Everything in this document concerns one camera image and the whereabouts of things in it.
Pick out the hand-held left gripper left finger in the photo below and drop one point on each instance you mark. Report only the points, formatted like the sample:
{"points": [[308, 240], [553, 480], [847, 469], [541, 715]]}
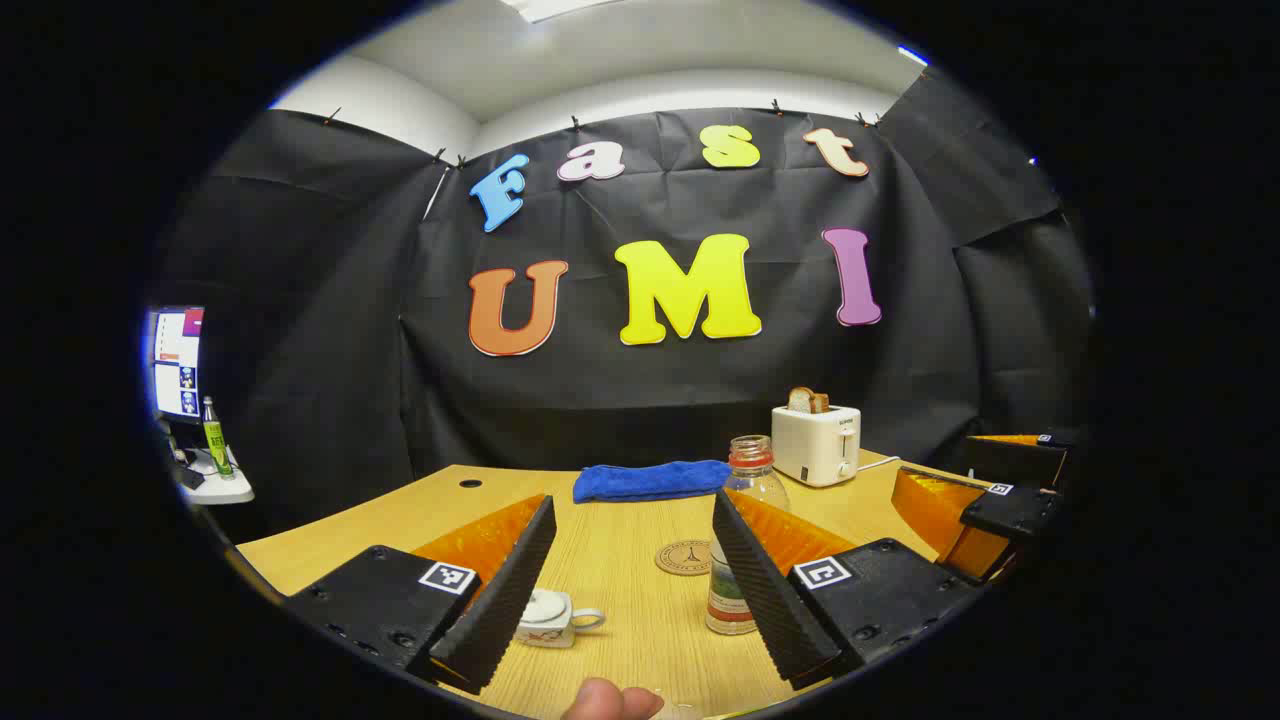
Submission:
{"points": [[510, 600]]}

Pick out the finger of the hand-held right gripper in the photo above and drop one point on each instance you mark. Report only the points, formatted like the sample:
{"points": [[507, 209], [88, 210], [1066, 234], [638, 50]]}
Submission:
{"points": [[1015, 462], [1010, 510]]}

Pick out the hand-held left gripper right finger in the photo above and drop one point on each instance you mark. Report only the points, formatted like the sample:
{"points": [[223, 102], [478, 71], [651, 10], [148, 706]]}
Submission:
{"points": [[765, 600]]}

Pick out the white teacup lid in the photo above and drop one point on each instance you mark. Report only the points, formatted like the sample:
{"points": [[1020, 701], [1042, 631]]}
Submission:
{"points": [[547, 606]]}

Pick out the white teacup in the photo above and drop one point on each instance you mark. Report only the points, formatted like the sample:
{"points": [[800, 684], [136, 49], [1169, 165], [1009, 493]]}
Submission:
{"points": [[545, 636]]}

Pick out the round brown coaster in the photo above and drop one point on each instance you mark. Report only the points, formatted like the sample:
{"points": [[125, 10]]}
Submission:
{"points": [[683, 558]]}

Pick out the clear plastic water bottle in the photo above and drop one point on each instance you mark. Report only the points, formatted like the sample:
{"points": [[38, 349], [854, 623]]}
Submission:
{"points": [[752, 487]]}

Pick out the green drink bottle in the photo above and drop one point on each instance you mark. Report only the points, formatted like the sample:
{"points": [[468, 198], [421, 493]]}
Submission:
{"points": [[216, 440]]}

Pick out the white toaster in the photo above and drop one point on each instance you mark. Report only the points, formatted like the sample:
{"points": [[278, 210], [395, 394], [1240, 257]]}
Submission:
{"points": [[812, 445]]}

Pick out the blue towel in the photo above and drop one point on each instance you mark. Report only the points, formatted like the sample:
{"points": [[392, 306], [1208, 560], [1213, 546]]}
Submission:
{"points": [[650, 481]]}

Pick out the toast slice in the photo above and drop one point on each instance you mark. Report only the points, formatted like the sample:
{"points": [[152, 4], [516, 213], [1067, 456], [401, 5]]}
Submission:
{"points": [[803, 401]]}

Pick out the black backdrop cloth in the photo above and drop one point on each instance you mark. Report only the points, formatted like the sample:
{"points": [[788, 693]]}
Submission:
{"points": [[400, 400]]}

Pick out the white side table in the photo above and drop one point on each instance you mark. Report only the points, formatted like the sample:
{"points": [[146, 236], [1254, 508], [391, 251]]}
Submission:
{"points": [[225, 490]]}

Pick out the black keyboard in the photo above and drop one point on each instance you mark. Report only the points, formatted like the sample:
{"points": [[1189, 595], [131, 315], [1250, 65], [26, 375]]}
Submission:
{"points": [[188, 477]]}

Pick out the computer monitor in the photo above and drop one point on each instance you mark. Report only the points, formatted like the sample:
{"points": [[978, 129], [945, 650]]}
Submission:
{"points": [[177, 365]]}

